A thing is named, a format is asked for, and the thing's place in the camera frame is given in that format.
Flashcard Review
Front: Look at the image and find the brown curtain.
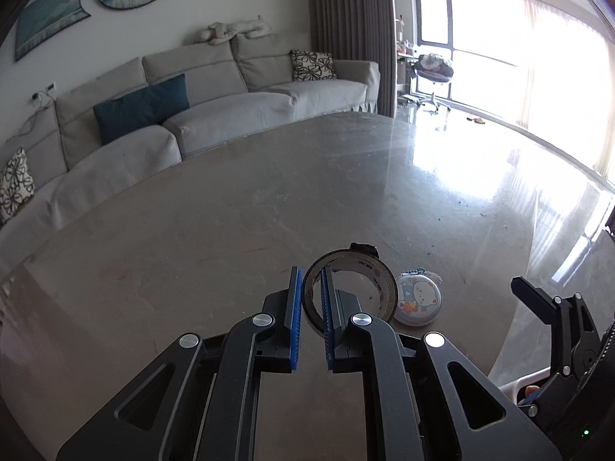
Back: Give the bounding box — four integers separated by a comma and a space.
305, 0, 401, 119

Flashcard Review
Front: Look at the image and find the wall socket with cable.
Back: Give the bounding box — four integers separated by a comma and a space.
5, 83, 58, 144

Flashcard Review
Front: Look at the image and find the black white floral cushion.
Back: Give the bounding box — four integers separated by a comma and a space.
0, 147, 36, 224
289, 50, 337, 83

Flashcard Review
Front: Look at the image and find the office chair with clothes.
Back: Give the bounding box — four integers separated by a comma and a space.
412, 51, 455, 114

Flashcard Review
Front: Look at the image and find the teal cushion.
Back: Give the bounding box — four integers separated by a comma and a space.
93, 74, 191, 146

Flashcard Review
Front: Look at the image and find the white desk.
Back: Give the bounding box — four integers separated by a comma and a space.
394, 13, 420, 107

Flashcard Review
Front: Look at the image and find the white trash bin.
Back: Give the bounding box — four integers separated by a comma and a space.
496, 364, 549, 406

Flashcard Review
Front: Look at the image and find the round white cartoon tin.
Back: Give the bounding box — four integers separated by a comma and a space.
393, 268, 442, 328

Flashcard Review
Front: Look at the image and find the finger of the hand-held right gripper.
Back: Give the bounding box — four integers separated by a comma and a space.
510, 275, 600, 381

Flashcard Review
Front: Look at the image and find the grey fabric sofa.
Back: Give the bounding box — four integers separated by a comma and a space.
0, 33, 381, 255

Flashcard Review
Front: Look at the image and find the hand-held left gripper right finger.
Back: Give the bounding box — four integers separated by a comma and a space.
321, 269, 563, 461

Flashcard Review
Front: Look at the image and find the curved teal wall picture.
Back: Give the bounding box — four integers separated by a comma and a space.
13, 0, 95, 61

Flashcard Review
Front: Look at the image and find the large window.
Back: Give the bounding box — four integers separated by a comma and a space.
412, 0, 615, 178

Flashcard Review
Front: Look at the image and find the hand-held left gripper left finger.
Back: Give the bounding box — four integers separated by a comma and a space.
55, 266, 303, 461

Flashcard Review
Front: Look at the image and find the beige plush toy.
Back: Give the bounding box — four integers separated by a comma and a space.
198, 15, 273, 47

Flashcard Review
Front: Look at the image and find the black tape roll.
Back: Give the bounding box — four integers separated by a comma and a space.
303, 242, 398, 335

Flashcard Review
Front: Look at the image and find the sheer white curtain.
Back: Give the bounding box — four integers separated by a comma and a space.
518, 0, 615, 184

